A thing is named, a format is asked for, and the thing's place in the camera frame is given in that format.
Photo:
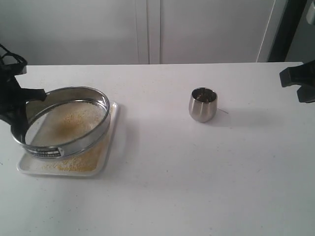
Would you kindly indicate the white plastic tray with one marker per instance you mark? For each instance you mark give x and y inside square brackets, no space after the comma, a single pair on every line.
[86,164]

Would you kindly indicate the yellow grain mixture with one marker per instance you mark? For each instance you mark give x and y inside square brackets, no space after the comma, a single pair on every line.
[73,124]

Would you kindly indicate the white cabinet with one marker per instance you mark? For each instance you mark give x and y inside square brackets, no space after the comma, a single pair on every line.
[65,32]

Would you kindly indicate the round stainless steel sieve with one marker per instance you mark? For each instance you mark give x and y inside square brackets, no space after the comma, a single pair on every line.
[36,139]

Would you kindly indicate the stainless steel cup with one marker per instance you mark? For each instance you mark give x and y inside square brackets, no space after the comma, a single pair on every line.
[203,104]

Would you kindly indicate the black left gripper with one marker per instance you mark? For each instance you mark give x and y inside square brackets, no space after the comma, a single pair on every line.
[13,99]

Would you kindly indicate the yellow fine grains on tray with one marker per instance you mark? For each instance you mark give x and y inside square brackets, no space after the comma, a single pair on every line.
[74,119]

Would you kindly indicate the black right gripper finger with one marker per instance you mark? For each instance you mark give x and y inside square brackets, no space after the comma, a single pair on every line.
[306,94]
[303,75]

